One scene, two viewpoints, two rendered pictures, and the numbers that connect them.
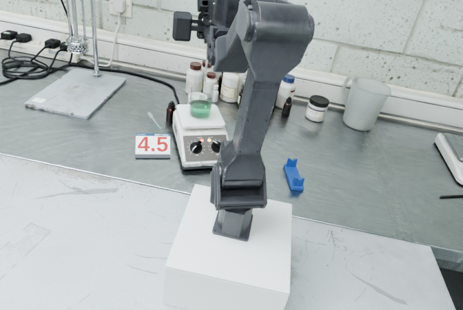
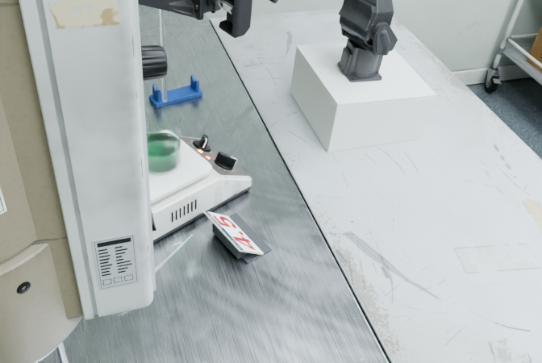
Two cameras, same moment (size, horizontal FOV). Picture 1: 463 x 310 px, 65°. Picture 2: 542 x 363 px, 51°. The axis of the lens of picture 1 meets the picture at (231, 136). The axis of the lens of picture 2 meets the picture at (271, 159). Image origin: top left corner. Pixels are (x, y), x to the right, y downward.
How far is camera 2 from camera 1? 1.25 m
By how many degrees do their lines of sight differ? 87
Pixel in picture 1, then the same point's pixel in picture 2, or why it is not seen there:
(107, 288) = (448, 173)
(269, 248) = not seen: hidden behind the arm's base
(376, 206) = (176, 42)
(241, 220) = not seen: hidden behind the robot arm
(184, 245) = (410, 90)
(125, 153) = (271, 269)
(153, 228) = (364, 175)
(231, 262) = (394, 65)
